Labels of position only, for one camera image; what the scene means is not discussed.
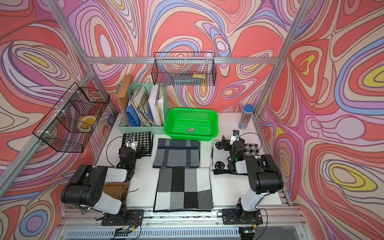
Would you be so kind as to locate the black wire basket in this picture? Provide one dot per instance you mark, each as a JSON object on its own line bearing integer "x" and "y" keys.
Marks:
{"x": 184, "y": 68}
{"x": 61, "y": 132}

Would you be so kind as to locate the mint green file organizer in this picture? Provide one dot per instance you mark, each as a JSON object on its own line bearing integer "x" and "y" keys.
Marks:
{"x": 124, "y": 128}

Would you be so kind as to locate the black white houndstooth scarf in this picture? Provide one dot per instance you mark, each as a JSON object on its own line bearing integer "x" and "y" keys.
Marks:
{"x": 143, "y": 143}

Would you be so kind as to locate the magazines in organizer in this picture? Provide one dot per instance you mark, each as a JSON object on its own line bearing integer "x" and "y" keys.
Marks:
{"x": 141, "y": 105}

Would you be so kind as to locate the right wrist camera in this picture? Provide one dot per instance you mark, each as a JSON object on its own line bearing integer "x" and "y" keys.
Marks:
{"x": 235, "y": 134}

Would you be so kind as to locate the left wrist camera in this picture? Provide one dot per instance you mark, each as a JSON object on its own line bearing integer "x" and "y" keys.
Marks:
{"x": 128, "y": 142}

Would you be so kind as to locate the left black wire basket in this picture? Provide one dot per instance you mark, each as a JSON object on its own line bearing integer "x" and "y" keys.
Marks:
{"x": 61, "y": 132}

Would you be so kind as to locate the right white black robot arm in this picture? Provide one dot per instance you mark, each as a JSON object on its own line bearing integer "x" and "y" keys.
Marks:
{"x": 264, "y": 178}

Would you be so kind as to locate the back black wire basket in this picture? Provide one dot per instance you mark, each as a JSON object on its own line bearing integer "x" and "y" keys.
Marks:
{"x": 184, "y": 68}

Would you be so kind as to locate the black white grey checked scarf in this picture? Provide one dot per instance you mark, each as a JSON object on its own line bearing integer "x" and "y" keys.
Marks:
{"x": 182, "y": 189}

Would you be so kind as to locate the smiley face checked scarf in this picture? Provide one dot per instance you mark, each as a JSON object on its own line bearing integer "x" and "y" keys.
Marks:
{"x": 220, "y": 157}

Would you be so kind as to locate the blue folder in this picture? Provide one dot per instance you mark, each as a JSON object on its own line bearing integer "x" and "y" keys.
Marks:
{"x": 132, "y": 115}

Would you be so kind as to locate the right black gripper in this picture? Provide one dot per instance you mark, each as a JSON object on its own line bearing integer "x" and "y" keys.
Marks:
{"x": 227, "y": 143}

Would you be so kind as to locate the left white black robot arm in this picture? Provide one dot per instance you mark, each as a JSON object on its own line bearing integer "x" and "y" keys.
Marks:
{"x": 86, "y": 186}

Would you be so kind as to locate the brown cardboard folder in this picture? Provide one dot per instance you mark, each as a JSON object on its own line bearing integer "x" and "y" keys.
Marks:
{"x": 123, "y": 96}

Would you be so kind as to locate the green plastic basket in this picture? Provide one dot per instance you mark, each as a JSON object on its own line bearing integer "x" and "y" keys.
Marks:
{"x": 191, "y": 124}

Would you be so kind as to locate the white papers stack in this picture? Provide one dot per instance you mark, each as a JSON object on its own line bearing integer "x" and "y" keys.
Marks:
{"x": 157, "y": 105}

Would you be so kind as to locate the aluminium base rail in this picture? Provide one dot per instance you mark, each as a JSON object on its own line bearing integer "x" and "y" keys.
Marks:
{"x": 280, "y": 223}

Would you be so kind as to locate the clear pencil tube blue lid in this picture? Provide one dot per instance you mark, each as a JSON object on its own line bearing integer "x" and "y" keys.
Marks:
{"x": 246, "y": 116}

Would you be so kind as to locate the green circuit board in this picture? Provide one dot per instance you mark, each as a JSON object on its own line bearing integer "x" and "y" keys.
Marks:
{"x": 122, "y": 231}

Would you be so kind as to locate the grey navy plaid scarf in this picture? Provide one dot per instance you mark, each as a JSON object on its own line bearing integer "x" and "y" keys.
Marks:
{"x": 173, "y": 153}

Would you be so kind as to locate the brown plaid scarf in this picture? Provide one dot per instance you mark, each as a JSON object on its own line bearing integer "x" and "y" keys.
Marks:
{"x": 117, "y": 190}

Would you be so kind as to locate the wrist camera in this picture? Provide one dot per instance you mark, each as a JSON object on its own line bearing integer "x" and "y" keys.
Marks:
{"x": 235, "y": 134}
{"x": 128, "y": 142}

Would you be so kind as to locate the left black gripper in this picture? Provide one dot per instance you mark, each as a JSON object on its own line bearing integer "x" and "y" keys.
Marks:
{"x": 127, "y": 148}

